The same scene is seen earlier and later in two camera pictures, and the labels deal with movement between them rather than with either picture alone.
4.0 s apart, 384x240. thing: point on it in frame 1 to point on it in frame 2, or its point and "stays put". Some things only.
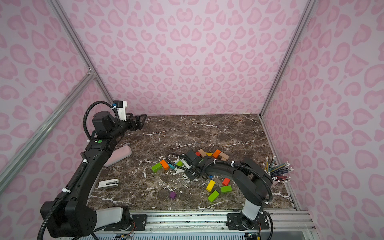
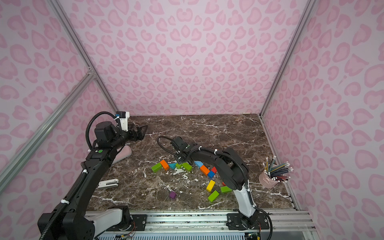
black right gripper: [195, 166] to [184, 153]
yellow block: [210, 185] stays put
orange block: [164, 164] stays put
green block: [156, 167] stays put
